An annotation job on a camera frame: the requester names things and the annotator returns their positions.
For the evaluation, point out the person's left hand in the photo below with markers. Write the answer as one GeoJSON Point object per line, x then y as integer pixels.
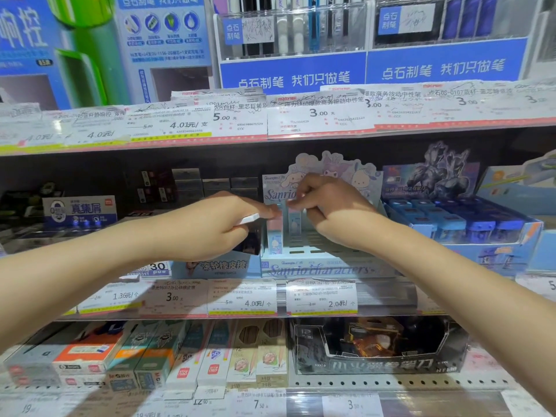
{"type": "Point", "coordinates": [204, 232]}

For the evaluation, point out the person's right hand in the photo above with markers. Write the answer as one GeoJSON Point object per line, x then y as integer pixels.
{"type": "Point", "coordinates": [343, 212]}

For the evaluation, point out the person's right thumb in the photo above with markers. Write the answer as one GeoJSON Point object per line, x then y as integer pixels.
{"type": "Point", "coordinates": [316, 217]}

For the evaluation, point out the person's left thumb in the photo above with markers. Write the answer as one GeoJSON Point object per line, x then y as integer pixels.
{"type": "Point", "coordinates": [239, 232]}

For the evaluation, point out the small white eraser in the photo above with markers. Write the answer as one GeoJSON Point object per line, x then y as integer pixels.
{"type": "Point", "coordinates": [250, 219]}

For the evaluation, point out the white blue cartoon eraser pack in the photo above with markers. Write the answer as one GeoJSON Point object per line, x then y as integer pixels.
{"type": "Point", "coordinates": [295, 227]}

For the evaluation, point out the person's left forearm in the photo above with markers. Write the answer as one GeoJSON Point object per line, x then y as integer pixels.
{"type": "Point", "coordinates": [74, 273]}

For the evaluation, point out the person's right forearm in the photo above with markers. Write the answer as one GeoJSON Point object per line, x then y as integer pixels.
{"type": "Point", "coordinates": [469, 299]}

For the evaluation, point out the pink blue cartoon eraser pack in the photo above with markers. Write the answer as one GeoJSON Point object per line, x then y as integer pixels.
{"type": "Point", "coordinates": [275, 236]}

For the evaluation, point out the light blue eraser display box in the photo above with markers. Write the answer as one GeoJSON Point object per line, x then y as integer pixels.
{"type": "Point", "coordinates": [217, 269]}

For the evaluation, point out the pastel cartoon character display box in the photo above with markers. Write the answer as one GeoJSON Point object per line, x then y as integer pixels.
{"type": "Point", "coordinates": [330, 264]}

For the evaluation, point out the white price tag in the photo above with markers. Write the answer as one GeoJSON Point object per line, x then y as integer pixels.
{"type": "Point", "coordinates": [242, 297]}
{"type": "Point", "coordinates": [260, 403]}
{"type": "Point", "coordinates": [173, 297]}
{"type": "Point", "coordinates": [321, 297]}
{"type": "Point", "coordinates": [352, 406]}
{"type": "Point", "coordinates": [110, 296]}

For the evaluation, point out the group of black small packets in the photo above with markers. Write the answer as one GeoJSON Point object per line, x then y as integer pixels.
{"type": "Point", "coordinates": [191, 184]}

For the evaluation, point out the row of white price tags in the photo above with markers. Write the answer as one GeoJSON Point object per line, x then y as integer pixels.
{"type": "Point", "coordinates": [278, 115]}

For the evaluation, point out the beige pencil box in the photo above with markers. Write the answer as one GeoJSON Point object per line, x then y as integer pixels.
{"type": "Point", "coordinates": [271, 358]}
{"type": "Point", "coordinates": [241, 360]}

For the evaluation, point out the white red pencil box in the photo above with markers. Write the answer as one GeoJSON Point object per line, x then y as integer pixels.
{"type": "Point", "coordinates": [213, 364]}
{"type": "Point", "coordinates": [182, 371]}

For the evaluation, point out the group of blue sharpeners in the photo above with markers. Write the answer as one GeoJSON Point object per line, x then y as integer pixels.
{"type": "Point", "coordinates": [451, 219]}

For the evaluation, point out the black sharpener display box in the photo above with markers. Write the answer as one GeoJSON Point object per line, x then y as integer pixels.
{"type": "Point", "coordinates": [378, 360]}

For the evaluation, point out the green pencil box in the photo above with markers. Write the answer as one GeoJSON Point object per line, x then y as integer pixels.
{"type": "Point", "coordinates": [147, 360]}

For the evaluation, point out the blue white eraser box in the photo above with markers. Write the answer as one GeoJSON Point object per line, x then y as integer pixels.
{"type": "Point", "coordinates": [80, 211]}

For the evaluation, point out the clear acrylic pen holder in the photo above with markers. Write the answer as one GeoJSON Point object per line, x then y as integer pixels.
{"type": "Point", "coordinates": [447, 34]}
{"type": "Point", "coordinates": [291, 34]}

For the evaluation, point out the blue robot print display box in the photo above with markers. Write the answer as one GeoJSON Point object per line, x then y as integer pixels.
{"type": "Point", "coordinates": [499, 251]}

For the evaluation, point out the orange white pencil box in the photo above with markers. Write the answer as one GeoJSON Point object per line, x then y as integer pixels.
{"type": "Point", "coordinates": [87, 349]}

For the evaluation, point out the light blue info board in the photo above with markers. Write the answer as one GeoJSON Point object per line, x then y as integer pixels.
{"type": "Point", "coordinates": [167, 39]}

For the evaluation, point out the light blue cardboard display box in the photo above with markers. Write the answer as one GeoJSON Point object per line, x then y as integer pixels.
{"type": "Point", "coordinates": [521, 182]}

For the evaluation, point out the grey pencil box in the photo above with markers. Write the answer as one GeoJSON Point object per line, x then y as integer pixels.
{"type": "Point", "coordinates": [34, 356]}

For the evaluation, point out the giant green pen model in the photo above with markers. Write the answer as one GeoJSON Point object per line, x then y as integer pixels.
{"type": "Point", "coordinates": [87, 43]}

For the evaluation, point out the blue advertising board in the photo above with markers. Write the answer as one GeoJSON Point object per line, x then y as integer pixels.
{"type": "Point", "coordinates": [26, 47]}

